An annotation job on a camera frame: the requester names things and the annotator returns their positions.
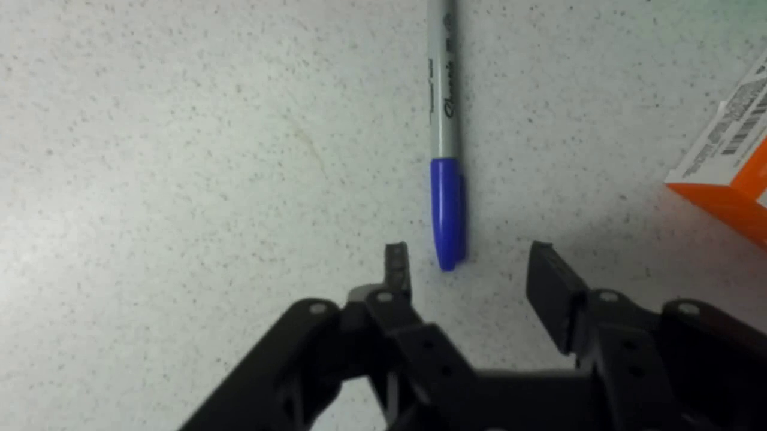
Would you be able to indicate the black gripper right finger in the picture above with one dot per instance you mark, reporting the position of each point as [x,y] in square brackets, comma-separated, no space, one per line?
[552,291]

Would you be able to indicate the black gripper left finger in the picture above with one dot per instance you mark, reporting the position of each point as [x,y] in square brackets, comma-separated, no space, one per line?
[397,272]

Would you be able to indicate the blue capped grey marker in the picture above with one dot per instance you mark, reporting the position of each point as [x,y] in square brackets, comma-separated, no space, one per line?
[447,207]

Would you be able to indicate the orange and white box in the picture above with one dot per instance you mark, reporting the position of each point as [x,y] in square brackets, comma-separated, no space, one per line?
[739,168]

